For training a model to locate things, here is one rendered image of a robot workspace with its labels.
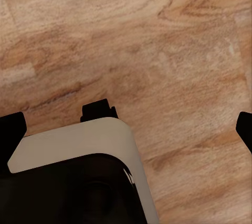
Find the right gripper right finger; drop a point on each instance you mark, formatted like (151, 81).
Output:
(244, 128)

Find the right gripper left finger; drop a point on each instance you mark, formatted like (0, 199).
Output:
(12, 129)

